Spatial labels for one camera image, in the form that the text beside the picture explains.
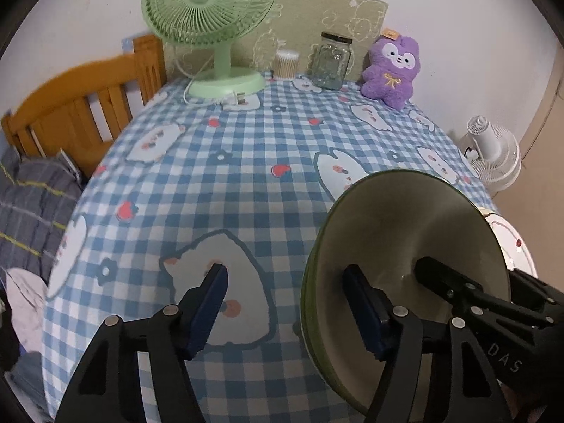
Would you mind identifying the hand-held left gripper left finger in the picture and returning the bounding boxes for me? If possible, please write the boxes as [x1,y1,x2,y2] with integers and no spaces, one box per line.
[54,263,229,423]

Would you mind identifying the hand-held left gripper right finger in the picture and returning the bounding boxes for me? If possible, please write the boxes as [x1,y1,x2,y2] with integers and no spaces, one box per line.
[344,264,514,423]

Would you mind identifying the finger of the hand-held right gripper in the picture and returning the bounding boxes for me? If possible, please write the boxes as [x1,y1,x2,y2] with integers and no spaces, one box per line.
[509,268,564,318]
[413,256,514,318]

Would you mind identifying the grey floral ceramic bowl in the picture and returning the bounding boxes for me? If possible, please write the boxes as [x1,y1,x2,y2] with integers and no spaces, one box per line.
[300,211,366,417]
[306,203,360,410]
[314,171,512,416]

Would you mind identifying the white plate red flowers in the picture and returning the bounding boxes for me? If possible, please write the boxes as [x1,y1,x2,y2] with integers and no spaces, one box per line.
[482,209,536,276]

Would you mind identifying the blue checkered tablecloth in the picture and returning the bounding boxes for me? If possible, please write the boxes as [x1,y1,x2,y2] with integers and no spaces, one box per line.
[42,70,498,423]

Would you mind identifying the white floor fan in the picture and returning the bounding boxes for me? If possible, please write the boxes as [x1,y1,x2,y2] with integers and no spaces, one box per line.
[458,115,523,194]

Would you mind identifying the white cloth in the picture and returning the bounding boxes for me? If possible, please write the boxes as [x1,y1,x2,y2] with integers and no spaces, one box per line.
[0,268,50,355]

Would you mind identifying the purple plush toy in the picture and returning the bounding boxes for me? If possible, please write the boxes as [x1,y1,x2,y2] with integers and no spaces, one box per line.
[360,29,424,111]

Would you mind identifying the grey plaid bedding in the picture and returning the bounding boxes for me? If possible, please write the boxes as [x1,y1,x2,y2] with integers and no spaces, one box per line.
[0,150,89,283]

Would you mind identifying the glass jar black lid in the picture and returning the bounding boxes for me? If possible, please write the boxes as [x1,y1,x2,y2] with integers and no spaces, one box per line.
[308,32,354,91]

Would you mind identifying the cotton swab container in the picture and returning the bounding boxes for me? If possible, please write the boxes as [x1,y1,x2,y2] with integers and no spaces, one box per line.
[274,50,300,81]

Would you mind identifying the green cartoon-print board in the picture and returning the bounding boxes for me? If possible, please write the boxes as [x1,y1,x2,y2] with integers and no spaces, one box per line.
[174,0,390,82]

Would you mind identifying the white fan power cable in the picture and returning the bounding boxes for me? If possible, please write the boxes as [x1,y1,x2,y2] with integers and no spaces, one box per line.
[174,44,247,109]

